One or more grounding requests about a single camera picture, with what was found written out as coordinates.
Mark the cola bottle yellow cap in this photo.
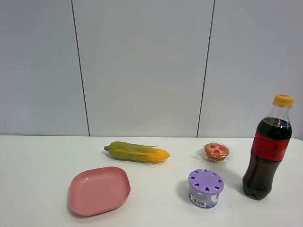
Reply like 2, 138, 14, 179
242, 94, 294, 200

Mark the toy corn cob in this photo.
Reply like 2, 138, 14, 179
104, 141, 170, 165

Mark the wrapped fruit tart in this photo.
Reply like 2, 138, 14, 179
192, 142, 235, 163

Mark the purple lid air freshener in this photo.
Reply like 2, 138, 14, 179
188, 169, 224, 209

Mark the pink square plate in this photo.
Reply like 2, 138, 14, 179
69, 166, 131, 217

